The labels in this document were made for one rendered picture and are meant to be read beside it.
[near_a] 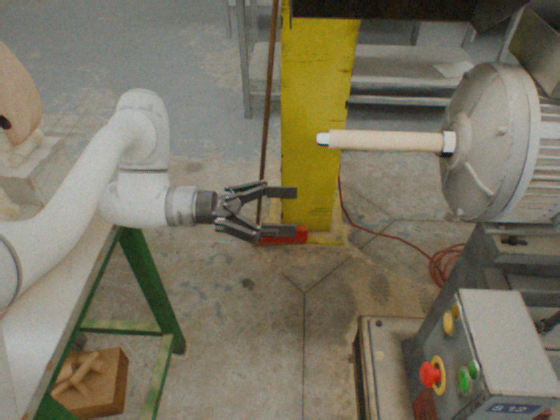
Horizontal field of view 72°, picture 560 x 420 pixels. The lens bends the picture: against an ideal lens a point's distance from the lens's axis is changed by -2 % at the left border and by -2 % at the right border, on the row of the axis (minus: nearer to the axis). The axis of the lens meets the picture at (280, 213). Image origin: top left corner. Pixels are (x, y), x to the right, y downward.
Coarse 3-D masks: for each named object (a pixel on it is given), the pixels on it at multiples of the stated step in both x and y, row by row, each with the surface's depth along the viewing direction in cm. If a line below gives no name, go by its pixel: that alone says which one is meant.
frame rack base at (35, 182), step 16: (48, 144) 88; (64, 144) 91; (0, 160) 84; (32, 160) 84; (48, 160) 86; (64, 160) 92; (0, 176) 80; (16, 176) 80; (32, 176) 81; (48, 176) 86; (64, 176) 92; (16, 192) 83; (32, 192) 83; (48, 192) 87
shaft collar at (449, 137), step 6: (438, 132) 63; (444, 132) 61; (450, 132) 61; (444, 138) 61; (450, 138) 61; (444, 144) 61; (450, 144) 61; (444, 150) 61; (450, 150) 61; (438, 156) 63; (444, 156) 63; (450, 156) 63
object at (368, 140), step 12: (336, 132) 62; (348, 132) 62; (360, 132) 62; (372, 132) 62; (384, 132) 62; (396, 132) 63; (336, 144) 62; (348, 144) 62; (360, 144) 62; (372, 144) 62; (384, 144) 62; (396, 144) 62; (408, 144) 62; (420, 144) 62; (432, 144) 62
